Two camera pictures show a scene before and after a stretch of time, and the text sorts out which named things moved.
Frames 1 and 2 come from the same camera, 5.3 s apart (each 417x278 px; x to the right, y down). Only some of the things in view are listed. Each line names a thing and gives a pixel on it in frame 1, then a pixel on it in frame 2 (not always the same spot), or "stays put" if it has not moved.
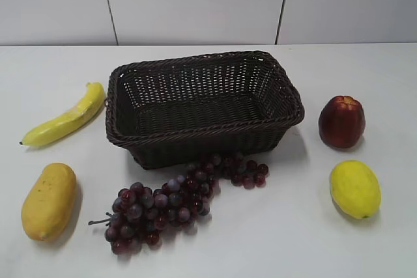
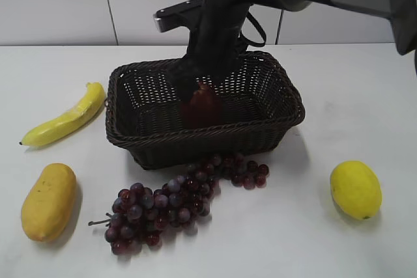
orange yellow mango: [48, 204] stays put
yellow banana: [68, 122] stays put
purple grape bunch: [138, 213] stays put
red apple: [342, 122] -> [204, 110]
